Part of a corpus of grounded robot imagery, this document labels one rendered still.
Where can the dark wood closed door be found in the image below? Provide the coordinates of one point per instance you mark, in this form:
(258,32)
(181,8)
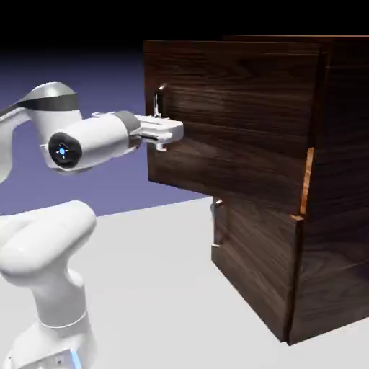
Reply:
(256,259)

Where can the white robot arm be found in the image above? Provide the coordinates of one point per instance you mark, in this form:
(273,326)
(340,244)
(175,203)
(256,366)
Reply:
(95,138)

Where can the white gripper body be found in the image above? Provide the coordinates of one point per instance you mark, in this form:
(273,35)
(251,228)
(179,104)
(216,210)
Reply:
(161,128)

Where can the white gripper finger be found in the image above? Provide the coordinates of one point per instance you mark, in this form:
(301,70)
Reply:
(161,147)

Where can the dark wood cabinet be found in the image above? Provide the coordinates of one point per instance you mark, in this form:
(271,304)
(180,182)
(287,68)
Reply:
(340,201)

